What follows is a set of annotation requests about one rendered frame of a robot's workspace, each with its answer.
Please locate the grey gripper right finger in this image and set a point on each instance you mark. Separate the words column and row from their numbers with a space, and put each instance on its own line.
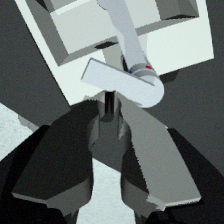
column 162, row 171

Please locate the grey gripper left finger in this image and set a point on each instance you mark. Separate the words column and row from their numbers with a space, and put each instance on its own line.
column 53, row 167

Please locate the white rectangular sink basin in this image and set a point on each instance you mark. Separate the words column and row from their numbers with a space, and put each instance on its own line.
column 172, row 33

